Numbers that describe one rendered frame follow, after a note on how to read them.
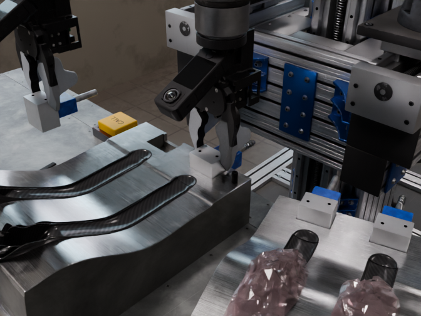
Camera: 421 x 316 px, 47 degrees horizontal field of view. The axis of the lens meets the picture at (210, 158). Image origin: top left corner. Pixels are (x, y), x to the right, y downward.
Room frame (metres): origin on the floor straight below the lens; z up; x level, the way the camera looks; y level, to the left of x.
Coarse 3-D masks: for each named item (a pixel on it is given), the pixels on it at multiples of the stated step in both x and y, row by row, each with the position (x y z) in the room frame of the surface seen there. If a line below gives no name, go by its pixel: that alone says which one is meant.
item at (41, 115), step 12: (24, 96) 0.77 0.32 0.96; (36, 96) 0.77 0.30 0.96; (60, 96) 0.80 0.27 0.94; (84, 96) 0.82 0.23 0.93; (36, 108) 0.74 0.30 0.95; (48, 108) 0.75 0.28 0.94; (60, 108) 0.77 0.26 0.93; (72, 108) 0.78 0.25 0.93; (36, 120) 0.74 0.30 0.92; (48, 120) 0.74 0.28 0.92
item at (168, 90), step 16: (208, 48) 0.66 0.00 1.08; (192, 64) 0.64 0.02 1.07; (208, 64) 0.63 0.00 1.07; (224, 64) 0.63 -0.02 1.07; (176, 80) 0.62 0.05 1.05; (192, 80) 0.61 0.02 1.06; (208, 80) 0.61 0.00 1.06; (160, 96) 0.60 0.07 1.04; (176, 96) 0.59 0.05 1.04; (192, 96) 0.59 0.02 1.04; (176, 112) 0.57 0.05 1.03
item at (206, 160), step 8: (248, 144) 0.71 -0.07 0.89; (192, 152) 0.65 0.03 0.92; (200, 152) 0.65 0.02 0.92; (208, 152) 0.65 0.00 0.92; (216, 152) 0.65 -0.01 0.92; (240, 152) 0.67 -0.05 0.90; (192, 160) 0.65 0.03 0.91; (200, 160) 0.63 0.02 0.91; (208, 160) 0.63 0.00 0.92; (216, 160) 0.63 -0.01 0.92; (240, 160) 0.67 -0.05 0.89; (200, 168) 0.63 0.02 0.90; (208, 168) 0.62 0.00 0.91; (216, 168) 0.62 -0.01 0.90; (232, 168) 0.66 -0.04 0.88; (208, 176) 0.62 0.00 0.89; (216, 176) 0.62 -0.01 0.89
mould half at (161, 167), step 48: (144, 144) 0.72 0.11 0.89; (96, 192) 0.59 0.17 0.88; (144, 192) 0.59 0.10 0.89; (192, 192) 0.58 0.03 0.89; (240, 192) 0.60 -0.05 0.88; (96, 240) 0.46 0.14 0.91; (144, 240) 0.48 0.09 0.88; (192, 240) 0.53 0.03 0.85; (0, 288) 0.39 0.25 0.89; (48, 288) 0.37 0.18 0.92; (96, 288) 0.41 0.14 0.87; (144, 288) 0.46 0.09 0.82
